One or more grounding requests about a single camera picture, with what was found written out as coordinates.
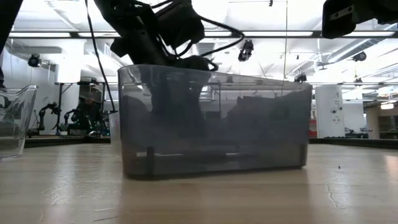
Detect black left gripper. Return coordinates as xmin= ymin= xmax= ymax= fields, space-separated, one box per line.
xmin=155 ymin=0 xmax=219 ymax=72

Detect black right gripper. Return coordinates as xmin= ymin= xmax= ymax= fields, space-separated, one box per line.
xmin=321 ymin=0 xmax=358 ymax=40

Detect smoked grey plastic bin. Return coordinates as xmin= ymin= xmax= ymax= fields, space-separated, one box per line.
xmin=117 ymin=63 xmax=313 ymax=180

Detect black ceiling fixture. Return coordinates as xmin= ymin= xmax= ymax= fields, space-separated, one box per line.
xmin=293 ymin=72 xmax=308 ymax=85
xmin=352 ymin=50 xmax=368 ymax=62
xmin=237 ymin=39 xmax=254 ymax=63
xmin=27 ymin=53 xmax=41 ymax=68

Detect white cabinet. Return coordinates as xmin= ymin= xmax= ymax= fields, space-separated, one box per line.
xmin=315 ymin=85 xmax=346 ymax=139

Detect shelf with red boxes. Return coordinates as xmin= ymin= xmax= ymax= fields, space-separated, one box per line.
xmin=307 ymin=119 xmax=318 ymax=139

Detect person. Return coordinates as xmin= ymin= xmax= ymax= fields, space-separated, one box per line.
xmin=76 ymin=95 xmax=105 ymax=133

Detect large clear plastic bin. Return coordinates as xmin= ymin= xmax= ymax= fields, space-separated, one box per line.
xmin=0 ymin=84 xmax=39 ymax=159

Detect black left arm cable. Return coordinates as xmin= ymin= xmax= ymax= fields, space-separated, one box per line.
xmin=83 ymin=0 xmax=119 ymax=114

